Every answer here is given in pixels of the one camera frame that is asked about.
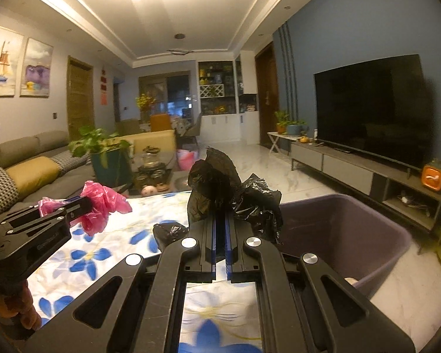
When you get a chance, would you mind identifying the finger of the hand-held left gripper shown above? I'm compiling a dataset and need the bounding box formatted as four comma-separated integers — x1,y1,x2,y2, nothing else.
0,195,94,229
4,208,85,238

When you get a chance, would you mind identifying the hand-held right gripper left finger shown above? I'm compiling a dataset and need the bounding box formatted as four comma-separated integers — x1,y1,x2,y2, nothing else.
22,215,217,353

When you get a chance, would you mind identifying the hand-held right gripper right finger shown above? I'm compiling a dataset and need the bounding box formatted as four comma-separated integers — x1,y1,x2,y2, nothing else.
224,215,416,353

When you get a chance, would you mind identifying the large black plastic bag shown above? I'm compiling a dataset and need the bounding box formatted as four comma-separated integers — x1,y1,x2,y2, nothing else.
187,147,283,245

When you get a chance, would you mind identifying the pink plastic bag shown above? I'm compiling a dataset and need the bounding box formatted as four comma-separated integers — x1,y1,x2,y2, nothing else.
39,180,133,237

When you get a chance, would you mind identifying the purple plastic bin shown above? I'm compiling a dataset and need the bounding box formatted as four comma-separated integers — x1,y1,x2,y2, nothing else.
275,193,413,300

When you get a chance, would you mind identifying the person's left hand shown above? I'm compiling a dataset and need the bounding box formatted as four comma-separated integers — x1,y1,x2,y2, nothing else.
0,283,43,339

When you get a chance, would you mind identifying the large houndstooth cushion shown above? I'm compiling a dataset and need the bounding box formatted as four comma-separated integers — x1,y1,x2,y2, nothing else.
0,167,20,216

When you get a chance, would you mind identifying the yellow sofa cushion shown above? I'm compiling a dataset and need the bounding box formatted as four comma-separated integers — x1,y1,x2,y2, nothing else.
6,156,61,192

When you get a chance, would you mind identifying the small houndstooth cushion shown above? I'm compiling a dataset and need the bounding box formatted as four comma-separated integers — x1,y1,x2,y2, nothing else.
51,151,92,171

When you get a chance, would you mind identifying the grey sofa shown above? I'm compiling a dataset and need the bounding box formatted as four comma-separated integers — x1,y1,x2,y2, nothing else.
0,130,96,217

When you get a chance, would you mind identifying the blue floral tablecloth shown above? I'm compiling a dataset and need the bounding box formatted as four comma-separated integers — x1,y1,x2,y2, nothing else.
27,189,280,353

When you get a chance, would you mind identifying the leafy plant in teal pot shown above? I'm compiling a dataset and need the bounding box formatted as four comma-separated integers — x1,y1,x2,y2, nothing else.
69,125,133,188

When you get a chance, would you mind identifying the pink floor bag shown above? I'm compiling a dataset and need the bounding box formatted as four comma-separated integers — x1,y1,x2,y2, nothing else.
176,149,199,171

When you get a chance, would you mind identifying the glass teapot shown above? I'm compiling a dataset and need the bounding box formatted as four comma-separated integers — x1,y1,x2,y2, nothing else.
141,146,162,168

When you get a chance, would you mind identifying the grey dining chair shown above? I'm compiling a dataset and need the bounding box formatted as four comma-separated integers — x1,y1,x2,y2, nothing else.
184,112,203,144

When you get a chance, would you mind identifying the white display cabinet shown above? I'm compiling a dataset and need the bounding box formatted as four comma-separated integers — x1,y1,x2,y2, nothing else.
198,53,260,144

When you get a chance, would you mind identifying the yellow armchair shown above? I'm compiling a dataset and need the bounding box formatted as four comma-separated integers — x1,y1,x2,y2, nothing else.
116,129,177,155

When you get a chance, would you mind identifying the white folding side table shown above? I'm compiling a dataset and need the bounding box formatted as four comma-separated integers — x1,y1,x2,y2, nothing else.
267,131,293,154

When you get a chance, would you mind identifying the light wooden door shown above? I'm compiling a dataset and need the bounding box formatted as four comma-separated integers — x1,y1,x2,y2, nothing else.
66,55,95,136

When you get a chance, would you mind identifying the plant in orange pot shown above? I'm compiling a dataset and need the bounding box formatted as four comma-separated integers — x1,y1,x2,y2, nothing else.
274,110,290,134

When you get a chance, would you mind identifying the orange dining chair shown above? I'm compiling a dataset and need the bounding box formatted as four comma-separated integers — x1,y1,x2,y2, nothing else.
150,114,171,132

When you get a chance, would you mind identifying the plant in blue pot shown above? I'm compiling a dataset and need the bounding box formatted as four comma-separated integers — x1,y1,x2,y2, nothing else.
287,119,309,136

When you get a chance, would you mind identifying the grey television cabinet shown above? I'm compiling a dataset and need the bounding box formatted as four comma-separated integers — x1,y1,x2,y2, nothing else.
290,141,441,234

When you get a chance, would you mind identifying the purple abstract painting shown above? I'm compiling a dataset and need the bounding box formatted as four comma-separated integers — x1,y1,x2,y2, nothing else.
20,37,54,98

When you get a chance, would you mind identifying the sailboat painting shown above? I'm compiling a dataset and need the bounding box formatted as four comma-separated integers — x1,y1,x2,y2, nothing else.
0,23,24,98

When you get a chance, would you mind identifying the dark wooden door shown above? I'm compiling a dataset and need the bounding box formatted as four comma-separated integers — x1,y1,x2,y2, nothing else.
255,41,280,146

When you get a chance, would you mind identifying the glass balcony door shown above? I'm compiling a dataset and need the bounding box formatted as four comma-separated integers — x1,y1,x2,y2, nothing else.
138,71,191,122

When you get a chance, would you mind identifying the yellow flower bouquet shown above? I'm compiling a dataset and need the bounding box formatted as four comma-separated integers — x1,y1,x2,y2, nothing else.
135,93,157,113

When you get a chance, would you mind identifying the black television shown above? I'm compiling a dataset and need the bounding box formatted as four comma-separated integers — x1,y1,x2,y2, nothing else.
313,54,436,170

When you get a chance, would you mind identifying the orange small speaker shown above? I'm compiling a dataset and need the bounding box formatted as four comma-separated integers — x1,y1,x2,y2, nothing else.
421,160,441,192

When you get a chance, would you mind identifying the red wall decoration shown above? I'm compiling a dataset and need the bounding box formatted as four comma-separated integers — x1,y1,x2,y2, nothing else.
100,65,109,106

